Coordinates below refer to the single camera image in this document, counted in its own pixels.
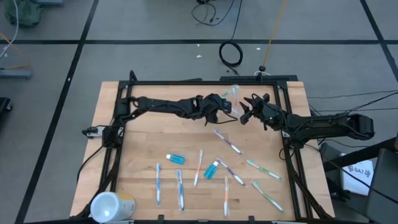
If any coiled black cable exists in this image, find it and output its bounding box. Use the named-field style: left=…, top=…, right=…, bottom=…
left=218, top=0, right=244, bottom=76

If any black object on floor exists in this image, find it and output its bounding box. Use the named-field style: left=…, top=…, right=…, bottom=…
left=0, top=96, right=13, bottom=125

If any white canister with yellow label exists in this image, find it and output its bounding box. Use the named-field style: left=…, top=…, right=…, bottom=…
left=90, top=191, right=137, bottom=224

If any thin black floor cable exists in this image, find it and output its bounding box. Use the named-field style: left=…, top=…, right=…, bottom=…
left=307, top=90, right=398, bottom=100

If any orange white toothbrush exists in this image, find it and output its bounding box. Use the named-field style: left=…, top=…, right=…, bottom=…
left=231, top=84, right=241, bottom=114
left=193, top=149, right=204, bottom=187
left=223, top=175, right=230, bottom=218

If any green white wrapped toothbrush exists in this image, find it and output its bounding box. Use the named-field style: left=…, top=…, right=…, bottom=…
left=251, top=180, right=285, bottom=213
left=246, top=159, right=284, bottom=182

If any long yellow cable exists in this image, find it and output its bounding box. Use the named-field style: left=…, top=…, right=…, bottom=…
left=262, top=0, right=289, bottom=68

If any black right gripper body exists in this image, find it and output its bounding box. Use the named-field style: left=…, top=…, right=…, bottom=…
left=252, top=93, right=285, bottom=131

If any purple white toothbrush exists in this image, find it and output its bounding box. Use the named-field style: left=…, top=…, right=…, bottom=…
left=216, top=158, right=246, bottom=187
left=213, top=129, right=243, bottom=155

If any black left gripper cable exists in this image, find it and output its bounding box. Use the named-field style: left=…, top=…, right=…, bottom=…
left=203, top=112, right=240, bottom=128

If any black metal table frame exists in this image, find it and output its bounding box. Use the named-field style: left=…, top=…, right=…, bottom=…
left=73, top=70, right=333, bottom=224

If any black slanted beam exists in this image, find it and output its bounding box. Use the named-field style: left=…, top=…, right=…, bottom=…
left=322, top=136, right=398, bottom=172

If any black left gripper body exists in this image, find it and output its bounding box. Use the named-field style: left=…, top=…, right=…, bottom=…
left=198, top=92, right=233, bottom=125

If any small blue mouthwash bottle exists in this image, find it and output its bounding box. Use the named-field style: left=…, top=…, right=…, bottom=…
left=165, top=153, right=186, bottom=166
left=203, top=160, right=220, bottom=180

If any black ball-head camera mount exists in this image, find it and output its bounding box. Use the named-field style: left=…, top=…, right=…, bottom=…
left=254, top=65, right=272, bottom=83

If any black chair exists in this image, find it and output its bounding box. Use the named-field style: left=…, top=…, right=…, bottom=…
left=363, top=147, right=398, bottom=224

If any thin white cable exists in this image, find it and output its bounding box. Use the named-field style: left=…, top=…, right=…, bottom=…
left=0, top=0, right=20, bottom=58

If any green fabric bag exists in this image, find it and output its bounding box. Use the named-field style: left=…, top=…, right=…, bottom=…
left=5, top=0, right=44, bottom=28

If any thin black tangled cable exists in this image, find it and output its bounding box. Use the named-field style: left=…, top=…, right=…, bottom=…
left=190, top=0, right=237, bottom=27

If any white box with print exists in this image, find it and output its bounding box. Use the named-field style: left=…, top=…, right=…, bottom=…
left=340, top=152, right=376, bottom=197

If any yellow orange cable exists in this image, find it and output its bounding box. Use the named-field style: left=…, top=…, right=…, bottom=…
left=0, top=32, right=32, bottom=71

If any grey metal desk foot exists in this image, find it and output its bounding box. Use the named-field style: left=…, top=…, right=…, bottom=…
left=0, top=68, right=33, bottom=80

